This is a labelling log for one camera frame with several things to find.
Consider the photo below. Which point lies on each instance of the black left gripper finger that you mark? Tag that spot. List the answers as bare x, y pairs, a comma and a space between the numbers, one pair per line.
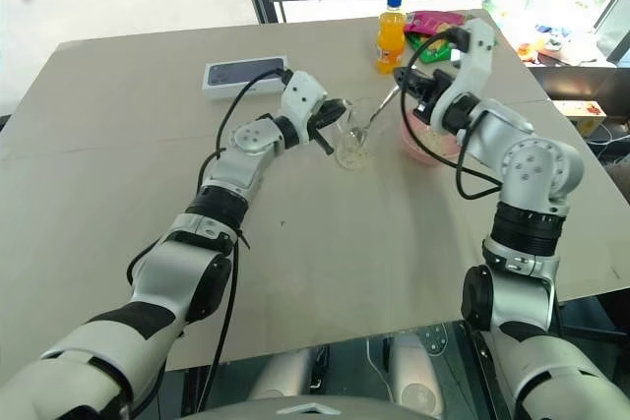
326, 142

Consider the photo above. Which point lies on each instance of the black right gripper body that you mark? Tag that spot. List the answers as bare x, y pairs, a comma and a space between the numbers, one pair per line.
433, 88

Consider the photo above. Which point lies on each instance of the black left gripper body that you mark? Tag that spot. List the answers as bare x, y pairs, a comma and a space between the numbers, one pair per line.
329, 112

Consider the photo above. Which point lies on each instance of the clear glass mug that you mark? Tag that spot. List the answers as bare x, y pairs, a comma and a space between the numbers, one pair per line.
355, 144

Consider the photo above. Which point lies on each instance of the metal spoon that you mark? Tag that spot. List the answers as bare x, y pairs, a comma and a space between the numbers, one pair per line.
381, 107

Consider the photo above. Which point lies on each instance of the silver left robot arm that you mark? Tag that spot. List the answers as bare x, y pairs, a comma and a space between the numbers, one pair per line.
162, 267

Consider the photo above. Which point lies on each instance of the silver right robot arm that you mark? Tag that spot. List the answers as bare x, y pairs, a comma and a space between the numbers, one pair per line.
526, 164

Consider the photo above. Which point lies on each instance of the pink bowl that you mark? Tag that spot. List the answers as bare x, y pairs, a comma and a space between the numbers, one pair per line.
438, 153

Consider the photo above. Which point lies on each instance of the orange soda bottle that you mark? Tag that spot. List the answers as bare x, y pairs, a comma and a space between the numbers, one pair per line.
390, 46

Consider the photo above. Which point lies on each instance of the green snack bag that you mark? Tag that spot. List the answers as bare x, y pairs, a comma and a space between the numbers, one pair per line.
435, 48

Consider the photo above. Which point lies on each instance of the pink snack bag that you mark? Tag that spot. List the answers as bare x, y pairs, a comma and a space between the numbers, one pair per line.
433, 21

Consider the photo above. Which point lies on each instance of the white phone box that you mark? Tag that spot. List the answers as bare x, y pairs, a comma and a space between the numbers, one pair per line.
241, 77

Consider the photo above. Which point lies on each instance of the dark side table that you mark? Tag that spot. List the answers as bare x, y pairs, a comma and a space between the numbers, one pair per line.
581, 78

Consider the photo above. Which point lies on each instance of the yellow cardboard box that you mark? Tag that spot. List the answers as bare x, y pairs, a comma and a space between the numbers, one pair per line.
581, 112

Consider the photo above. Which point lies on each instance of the silver rounded robot leg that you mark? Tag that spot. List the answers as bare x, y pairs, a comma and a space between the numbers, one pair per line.
418, 371
283, 373

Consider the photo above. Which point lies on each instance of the dark robot torso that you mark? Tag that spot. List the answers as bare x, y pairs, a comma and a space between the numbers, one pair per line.
305, 407

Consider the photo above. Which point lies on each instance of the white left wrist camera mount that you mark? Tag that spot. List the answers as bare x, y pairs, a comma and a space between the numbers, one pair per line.
302, 95

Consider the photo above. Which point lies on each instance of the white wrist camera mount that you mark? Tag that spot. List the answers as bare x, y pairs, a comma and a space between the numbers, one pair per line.
475, 63
302, 95

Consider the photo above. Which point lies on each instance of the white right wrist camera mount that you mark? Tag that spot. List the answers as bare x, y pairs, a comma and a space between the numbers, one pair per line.
475, 63

